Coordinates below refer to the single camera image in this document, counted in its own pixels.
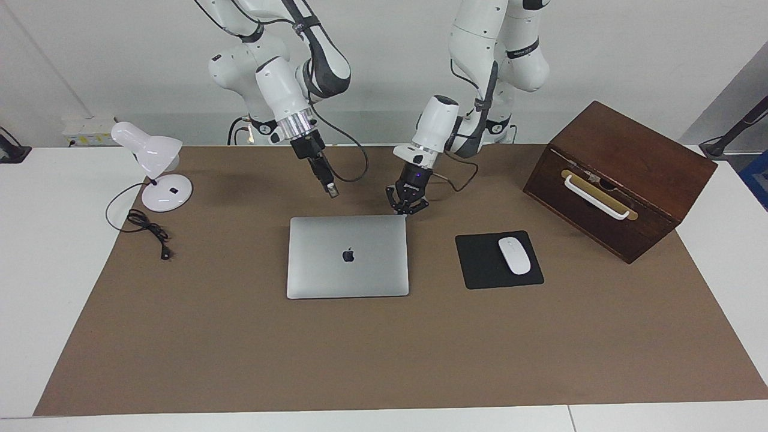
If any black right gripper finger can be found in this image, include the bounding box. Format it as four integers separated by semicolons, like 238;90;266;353
315;154;340;197
307;158;335;199

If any silver laptop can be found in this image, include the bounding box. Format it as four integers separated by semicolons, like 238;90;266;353
286;215;410;299

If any black mouse pad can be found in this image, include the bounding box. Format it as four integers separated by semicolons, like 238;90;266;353
455;230;545;290

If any white computer mouse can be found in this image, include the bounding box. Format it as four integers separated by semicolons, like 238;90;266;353
498;237;532;275

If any white desk lamp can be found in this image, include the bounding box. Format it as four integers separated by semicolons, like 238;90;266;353
111;122;193;212

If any brown table mat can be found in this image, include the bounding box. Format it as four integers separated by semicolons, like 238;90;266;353
33;144;768;416

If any dark brown wooden box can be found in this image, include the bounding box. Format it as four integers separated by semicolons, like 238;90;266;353
523;100;718;265

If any black clamp stand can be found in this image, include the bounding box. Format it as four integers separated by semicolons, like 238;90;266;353
0;127;32;164

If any black tripod stand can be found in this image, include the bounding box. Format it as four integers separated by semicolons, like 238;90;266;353
699;96;768;160

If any blue crate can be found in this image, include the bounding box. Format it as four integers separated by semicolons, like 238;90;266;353
739;149;768;211

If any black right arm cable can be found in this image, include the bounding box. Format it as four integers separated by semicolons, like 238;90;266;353
311;110;368;183

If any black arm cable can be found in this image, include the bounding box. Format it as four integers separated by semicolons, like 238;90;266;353
431;141;480;193
311;110;368;183

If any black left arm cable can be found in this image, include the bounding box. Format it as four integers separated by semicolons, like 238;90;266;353
431;141;480;193

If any black base cable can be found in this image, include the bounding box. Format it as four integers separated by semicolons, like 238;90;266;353
227;116;253;146

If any white box handle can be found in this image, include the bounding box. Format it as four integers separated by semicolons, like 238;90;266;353
564;174;632;220

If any brass handle plate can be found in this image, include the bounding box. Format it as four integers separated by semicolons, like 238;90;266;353
561;170;638;221

